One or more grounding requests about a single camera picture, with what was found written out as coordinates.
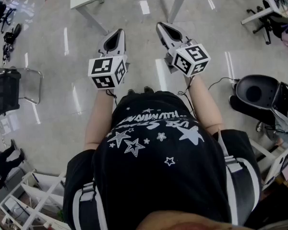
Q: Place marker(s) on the person's left forearm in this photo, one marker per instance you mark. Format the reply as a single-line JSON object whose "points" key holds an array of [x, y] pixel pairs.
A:
{"points": [[96, 123]]}

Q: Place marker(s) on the person's right black shoe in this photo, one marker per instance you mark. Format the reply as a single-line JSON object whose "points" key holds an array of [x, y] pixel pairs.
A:
{"points": [[148, 89]]}

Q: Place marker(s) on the black equipment pile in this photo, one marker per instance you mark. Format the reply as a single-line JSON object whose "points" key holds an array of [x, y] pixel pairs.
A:
{"points": [[7, 50]]}

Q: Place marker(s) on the black case with white rim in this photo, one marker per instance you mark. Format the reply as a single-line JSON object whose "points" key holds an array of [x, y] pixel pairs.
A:
{"points": [[285, 104]]}

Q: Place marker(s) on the white shelving rack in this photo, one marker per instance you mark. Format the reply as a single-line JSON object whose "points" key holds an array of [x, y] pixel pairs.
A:
{"points": [[38, 190]]}

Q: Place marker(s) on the person's black shoe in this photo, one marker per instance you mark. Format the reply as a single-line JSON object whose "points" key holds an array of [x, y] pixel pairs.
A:
{"points": [[148, 89], [131, 92]]}

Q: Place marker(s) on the person's right forearm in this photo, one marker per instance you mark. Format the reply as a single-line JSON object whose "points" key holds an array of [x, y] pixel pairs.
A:
{"points": [[206, 104]]}

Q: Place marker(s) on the black star-print T-shirt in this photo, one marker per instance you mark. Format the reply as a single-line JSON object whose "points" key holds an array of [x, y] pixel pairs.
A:
{"points": [[158, 176]]}

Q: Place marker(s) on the person's left black shoe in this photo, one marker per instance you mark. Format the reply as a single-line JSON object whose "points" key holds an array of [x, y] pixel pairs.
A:
{"points": [[131, 92]]}

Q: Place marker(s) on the black backpack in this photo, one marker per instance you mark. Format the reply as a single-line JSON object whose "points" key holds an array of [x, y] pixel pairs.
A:
{"points": [[10, 36]]}

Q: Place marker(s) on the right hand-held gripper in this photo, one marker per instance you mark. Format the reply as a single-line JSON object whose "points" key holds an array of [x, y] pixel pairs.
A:
{"points": [[192, 56]]}

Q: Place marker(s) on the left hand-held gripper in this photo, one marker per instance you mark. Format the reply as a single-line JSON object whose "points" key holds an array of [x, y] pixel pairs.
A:
{"points": [[105, 68]]}

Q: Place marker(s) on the black chrome-frame chair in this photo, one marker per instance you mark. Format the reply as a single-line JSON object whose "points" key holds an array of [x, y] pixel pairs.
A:
{"points": [[2, 92]]}

